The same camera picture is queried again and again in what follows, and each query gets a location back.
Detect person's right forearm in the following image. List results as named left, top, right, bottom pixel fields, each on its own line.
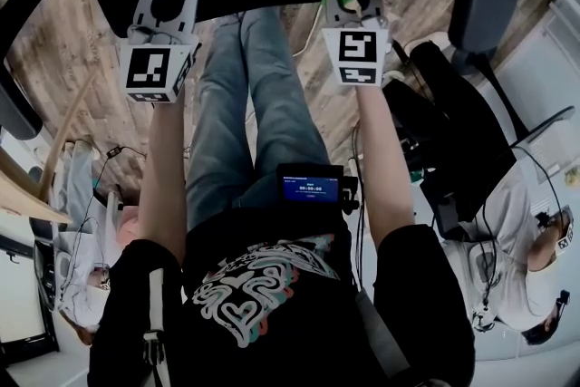
left=353, top=83, right=419, bottom=251

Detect grey harness strap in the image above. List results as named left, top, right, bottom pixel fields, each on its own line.
left=142, top=268, right=172, bottom=387
left=354, top=288, right=411, bottom=380

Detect black framed window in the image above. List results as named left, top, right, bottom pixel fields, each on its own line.
left=0, top=235, right=61, bottom=366

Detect white perforated basket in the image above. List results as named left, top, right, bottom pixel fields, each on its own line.
left=527, top=121, right=577, bottom=183

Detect black waist-mounted screen device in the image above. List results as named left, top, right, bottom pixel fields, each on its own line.
left=275, top=162, right=362, bottom=217

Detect person's legs in jeans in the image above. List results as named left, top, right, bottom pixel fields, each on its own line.
left=185, top=6, right=333, bottom=233

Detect white floor cable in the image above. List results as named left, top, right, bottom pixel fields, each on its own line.
left=292, top=2, right=328, bottom=58

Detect person's black printed t-shirt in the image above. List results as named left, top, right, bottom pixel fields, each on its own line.
left=88, top=189, right=478, bottom=387

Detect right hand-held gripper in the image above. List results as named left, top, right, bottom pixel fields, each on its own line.
left=320, top=0, right=394, bottom=88

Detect curved wooden desk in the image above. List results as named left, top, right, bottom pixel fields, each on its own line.
left=0, top=72, right=99, bottom=226

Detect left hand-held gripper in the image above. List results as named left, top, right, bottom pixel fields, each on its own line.
left=118, top=0, right=203, bottom=105

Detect person's left forearm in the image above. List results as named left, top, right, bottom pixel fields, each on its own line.
left=134, top=97, right=198, bottom=271

